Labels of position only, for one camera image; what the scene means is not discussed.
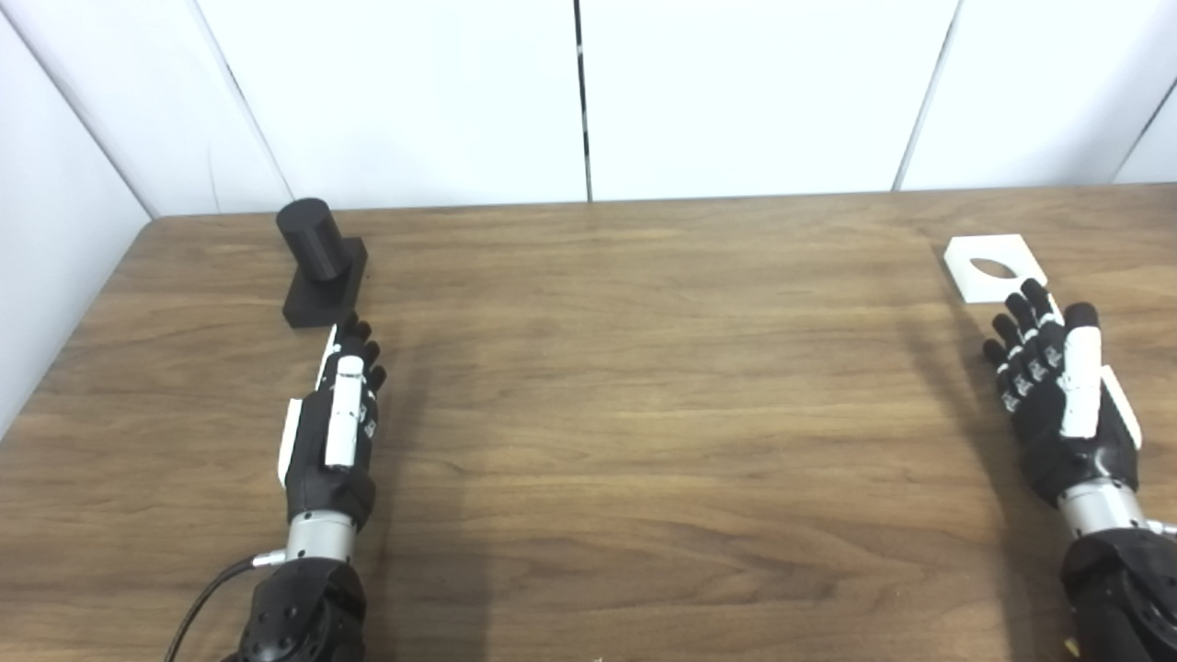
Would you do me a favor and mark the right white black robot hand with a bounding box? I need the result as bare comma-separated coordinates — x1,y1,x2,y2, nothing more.
982,278,1144,508

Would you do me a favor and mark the black cylindrical peg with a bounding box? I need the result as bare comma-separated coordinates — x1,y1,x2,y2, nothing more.
276,198,369,330

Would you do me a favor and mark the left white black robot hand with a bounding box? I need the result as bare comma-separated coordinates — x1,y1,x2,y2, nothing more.
278,313,388,532

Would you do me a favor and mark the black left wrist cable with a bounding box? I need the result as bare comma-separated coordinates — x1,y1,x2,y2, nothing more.
164,550,288,662

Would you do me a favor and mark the white square piece with hole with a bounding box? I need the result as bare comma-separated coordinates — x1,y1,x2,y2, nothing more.
944,234,1049,305

